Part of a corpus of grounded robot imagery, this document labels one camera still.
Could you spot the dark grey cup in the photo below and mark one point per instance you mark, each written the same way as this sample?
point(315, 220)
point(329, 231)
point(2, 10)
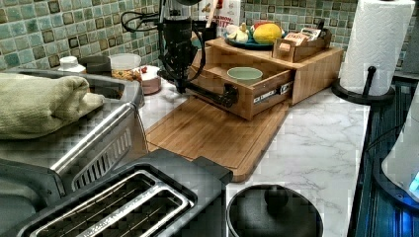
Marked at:
point(97, 64)

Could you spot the toy yellow lemon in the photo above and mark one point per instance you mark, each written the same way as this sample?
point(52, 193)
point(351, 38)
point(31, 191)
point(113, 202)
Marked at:
point(267, 33)

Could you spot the blue round plate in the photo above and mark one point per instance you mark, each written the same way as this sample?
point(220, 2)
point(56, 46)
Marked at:
point(251, 44)

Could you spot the stainless toaster oven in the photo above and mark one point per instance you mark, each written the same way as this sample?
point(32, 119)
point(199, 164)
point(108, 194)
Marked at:
point(39, 172)

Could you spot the clear plastic food jar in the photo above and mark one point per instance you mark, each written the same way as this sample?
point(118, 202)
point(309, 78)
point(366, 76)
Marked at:
point(125, 66)

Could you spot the black paper towel holder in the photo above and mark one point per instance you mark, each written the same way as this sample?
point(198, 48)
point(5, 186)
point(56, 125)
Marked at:
point(365, 98)

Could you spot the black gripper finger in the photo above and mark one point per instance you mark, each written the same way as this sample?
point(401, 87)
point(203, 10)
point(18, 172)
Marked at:
point(227, 98)

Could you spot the light green bowl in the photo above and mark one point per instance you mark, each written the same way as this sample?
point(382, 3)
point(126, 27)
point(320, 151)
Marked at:
point(245, 75)

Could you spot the beige folded towel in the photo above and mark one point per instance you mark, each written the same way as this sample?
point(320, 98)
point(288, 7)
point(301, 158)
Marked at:
point(33, 106)

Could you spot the wooden tea bag box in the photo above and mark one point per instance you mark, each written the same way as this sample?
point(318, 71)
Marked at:
point(295, 47)

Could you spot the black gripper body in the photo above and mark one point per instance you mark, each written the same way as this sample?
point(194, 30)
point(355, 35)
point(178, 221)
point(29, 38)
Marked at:
point(176, 51)

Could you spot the cinnamon cereal box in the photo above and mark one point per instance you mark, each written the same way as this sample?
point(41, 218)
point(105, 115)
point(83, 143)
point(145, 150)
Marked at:
point(225, 12)

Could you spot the wooden spoon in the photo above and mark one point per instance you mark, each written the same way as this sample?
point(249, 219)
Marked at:
point(211, 13)

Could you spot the black two-slot toaster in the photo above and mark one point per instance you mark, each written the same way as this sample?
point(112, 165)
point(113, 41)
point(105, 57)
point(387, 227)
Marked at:
point(159, 195)

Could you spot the bamboo cutting board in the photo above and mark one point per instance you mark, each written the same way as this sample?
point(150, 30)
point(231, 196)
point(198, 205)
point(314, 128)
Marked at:
point(196, 129)

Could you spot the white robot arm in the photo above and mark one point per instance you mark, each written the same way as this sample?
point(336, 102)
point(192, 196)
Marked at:
point(179, 10)

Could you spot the wooden drawer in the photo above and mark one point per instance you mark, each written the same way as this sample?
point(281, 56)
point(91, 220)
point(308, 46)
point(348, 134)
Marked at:
point(275, 86)

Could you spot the white cap spice bottle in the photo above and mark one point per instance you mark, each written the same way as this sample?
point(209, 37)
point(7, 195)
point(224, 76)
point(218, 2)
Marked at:
point(71, 64)

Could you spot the black utensil holder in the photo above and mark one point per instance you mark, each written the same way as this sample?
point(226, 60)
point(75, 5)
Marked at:
point(208, 32)

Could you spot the white paper towel roll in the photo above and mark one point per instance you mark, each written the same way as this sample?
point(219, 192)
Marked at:
point(376, 39)

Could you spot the bamboo drawer cabinet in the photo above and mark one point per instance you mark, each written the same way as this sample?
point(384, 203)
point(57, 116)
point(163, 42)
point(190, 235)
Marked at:
point(310, 75)

